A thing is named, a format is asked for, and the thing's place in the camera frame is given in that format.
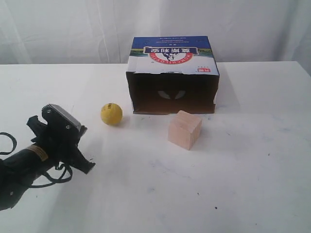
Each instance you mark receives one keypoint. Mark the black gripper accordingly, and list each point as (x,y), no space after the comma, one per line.
(62,143)

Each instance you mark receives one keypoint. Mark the yellow ball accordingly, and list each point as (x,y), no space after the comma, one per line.
(111,114)

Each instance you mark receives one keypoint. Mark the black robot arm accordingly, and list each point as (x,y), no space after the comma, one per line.
(49,160)

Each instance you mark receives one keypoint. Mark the light wooden block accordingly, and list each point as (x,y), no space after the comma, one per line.
(184,129)

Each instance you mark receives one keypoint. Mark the blue white cardboard box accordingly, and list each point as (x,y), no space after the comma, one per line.
(167,74)

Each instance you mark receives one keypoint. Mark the white curtain backdrop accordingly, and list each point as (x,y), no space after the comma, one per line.
(101,31)

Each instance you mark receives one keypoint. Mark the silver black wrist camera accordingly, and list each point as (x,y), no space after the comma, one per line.
(58,117)

